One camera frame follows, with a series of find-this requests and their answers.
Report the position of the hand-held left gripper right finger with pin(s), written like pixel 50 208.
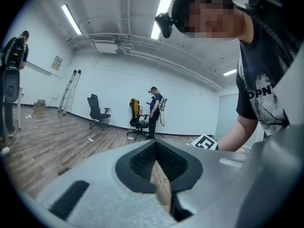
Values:
pixel 209 172

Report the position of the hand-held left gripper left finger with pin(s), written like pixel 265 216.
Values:
pixel 102 198

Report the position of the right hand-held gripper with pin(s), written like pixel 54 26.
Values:
pixel 205 142

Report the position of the person's right forearm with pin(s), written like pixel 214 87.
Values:
pixel 240 132

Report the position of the grey white backpack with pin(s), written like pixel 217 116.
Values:
pixel 162 108

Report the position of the black office chair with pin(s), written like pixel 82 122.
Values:
pixel 95 110
pixel 139 125

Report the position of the small labelled bottle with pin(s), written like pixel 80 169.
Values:
pixel 141 110

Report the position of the ceiling light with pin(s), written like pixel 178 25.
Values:
pixel 161 15
pixel 71 19
pixel 230 72

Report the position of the yellow jacket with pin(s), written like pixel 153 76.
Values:
pixel 134 107

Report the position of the person's black white printed shirt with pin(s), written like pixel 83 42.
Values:
pixel 263 84

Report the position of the white power strip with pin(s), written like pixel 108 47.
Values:
pixel 4 151

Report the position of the brown cardboard pile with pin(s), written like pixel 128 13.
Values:
pixel 39 107

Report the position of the metal ladder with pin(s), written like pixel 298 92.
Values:
pixel 69 91

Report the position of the white desk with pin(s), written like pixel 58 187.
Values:
pixel 20 103

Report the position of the person's head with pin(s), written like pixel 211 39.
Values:
pixel 213 13

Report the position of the ceiling air conditioner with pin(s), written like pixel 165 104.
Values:
pixel 105 44

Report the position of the grey shell backpack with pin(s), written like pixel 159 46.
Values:
pixel 13 63

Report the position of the black head camera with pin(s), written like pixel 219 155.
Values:
pixel 165 24

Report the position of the wall panel box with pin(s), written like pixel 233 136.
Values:
pixel 57 63

